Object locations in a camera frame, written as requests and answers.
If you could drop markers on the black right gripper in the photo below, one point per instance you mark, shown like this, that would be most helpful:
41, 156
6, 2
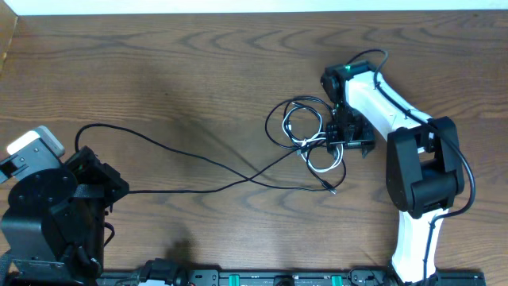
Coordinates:
364, 141

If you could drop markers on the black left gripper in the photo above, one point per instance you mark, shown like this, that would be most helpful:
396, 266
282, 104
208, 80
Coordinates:
101, 175

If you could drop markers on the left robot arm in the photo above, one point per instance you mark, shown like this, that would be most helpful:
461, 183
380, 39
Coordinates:
55, 221

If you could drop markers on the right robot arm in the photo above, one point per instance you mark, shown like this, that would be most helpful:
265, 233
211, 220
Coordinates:
423, 173

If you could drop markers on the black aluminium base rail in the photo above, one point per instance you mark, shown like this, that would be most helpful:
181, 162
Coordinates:
164, 273

